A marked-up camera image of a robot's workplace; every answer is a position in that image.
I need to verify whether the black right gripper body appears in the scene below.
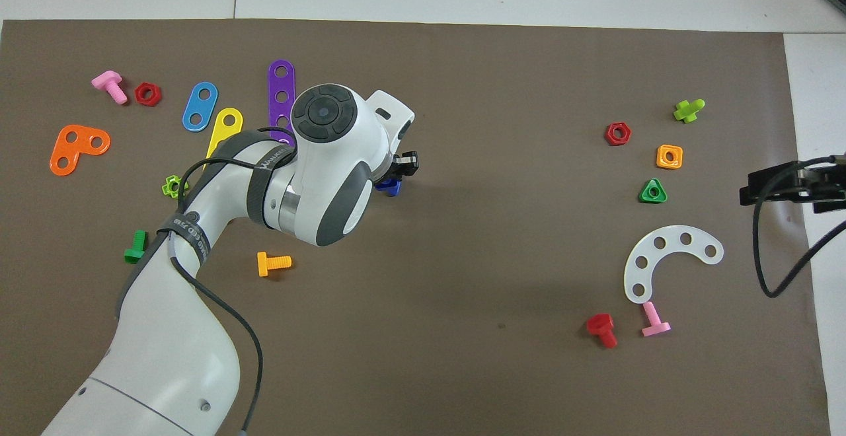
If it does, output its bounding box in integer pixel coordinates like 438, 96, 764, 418
787, 155, 846, 213

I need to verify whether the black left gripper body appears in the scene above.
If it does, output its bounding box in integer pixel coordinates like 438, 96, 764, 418
377, 153, 412, 184

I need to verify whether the lime green cross screw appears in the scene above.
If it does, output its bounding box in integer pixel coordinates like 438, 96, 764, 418
673, 98, 706, 124

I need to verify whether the green triangle nut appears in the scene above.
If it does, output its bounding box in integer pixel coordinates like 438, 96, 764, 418
638, 178, 668, 204

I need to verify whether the orange plastic screw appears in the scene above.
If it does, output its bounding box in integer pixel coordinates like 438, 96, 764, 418
256, 251, 293, 278

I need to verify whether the pink plastic screw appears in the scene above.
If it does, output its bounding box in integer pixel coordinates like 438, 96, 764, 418
91, 70, 129, 105
641, 301, 672, 338

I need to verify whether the red plastic screw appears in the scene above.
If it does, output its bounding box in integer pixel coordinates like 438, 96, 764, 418
586, 313, 619, 349

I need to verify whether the green plastic screw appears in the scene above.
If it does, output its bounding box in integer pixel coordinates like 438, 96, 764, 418
124, 229, 149, 265

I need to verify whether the brown table mat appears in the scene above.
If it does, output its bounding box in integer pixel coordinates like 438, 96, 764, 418
0, 18, 832, 436

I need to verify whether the white curved five-hole plate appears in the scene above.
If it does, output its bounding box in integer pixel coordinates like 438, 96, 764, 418
623, 225, 725, 305

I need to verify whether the purple four-hole bar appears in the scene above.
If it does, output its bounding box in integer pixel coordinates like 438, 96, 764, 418
268, 59, 296, 149

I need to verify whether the yellow three-hole bar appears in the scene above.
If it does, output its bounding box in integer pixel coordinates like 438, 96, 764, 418
205, 107, 244, 159

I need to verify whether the blue two-hole bar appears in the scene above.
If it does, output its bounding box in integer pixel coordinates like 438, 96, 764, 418
182, 81, 219, 133

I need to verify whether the orange three-hole angle plate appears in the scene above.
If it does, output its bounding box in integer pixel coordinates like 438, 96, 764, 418
50, 124, 112, 177

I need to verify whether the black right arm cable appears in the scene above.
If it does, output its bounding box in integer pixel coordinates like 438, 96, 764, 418
752, 155, 846, 299

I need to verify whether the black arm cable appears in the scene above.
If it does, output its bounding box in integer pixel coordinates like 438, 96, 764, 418
752, 155, 846, 299
155, 126, 298, 436

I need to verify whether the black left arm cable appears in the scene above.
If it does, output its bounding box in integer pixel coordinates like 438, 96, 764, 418
155, 126, 298, 436

